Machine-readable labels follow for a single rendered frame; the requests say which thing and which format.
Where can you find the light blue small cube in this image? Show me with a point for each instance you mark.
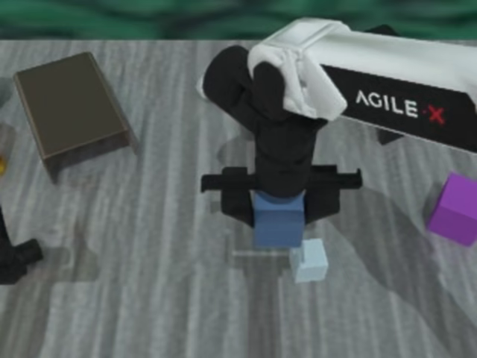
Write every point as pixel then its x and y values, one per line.
pixel 311 263

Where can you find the blue block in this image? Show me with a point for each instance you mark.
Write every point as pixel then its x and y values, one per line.
pixel 277 223

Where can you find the purple cube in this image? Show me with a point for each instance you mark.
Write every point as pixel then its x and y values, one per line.
pixel 456 212

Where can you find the green backdrop cloth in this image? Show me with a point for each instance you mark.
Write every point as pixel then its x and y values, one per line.
pixel 149 18

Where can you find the brown rectangular tray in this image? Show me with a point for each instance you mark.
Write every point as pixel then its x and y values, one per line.
pixel 74 104

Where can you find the small yellow object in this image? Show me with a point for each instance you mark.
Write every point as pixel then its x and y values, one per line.
pixel 2 166

